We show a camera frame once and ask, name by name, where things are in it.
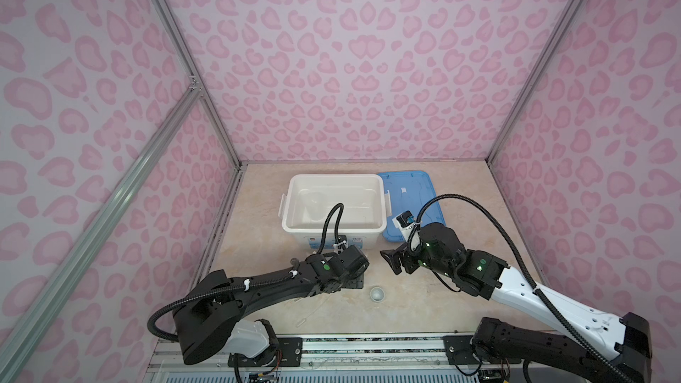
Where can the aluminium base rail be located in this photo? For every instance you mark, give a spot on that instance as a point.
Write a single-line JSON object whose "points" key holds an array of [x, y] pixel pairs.
{"points": [[370, 357]]}

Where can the blue plastic bin lid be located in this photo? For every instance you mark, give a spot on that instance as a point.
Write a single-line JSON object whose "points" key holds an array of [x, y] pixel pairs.
{"points": [[404, 191]]}

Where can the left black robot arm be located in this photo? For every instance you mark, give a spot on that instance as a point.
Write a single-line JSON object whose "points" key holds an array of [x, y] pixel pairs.
{"points": [[213, 317]]}

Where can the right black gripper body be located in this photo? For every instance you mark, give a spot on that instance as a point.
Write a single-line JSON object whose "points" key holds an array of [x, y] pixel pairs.
{"points": [[422, 259]]}

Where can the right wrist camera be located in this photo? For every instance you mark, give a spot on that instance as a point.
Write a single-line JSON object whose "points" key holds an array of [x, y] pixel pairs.
{"points": [[404, 223]]}

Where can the clear glass beaker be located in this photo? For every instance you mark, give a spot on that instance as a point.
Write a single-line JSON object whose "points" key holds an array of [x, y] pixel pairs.
{"points": [[314, 205]]}

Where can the white plastic storage bin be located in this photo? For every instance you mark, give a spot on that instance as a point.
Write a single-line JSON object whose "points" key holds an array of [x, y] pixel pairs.
{"points": [[357, 213]]}

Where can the small white ceramic crucible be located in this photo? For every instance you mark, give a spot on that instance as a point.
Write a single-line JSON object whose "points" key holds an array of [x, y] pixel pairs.
{"points": [[377, 294]]}

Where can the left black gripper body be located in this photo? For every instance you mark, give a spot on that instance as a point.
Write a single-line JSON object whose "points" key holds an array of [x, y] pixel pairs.
{"points": [[356, 282]]}

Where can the clear plastic pipette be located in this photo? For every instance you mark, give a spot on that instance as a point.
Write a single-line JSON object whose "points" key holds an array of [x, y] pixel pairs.
{"points": [[303, 320]]}

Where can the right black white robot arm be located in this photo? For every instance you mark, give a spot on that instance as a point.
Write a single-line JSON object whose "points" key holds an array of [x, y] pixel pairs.
{"points": [[595, 345]]}

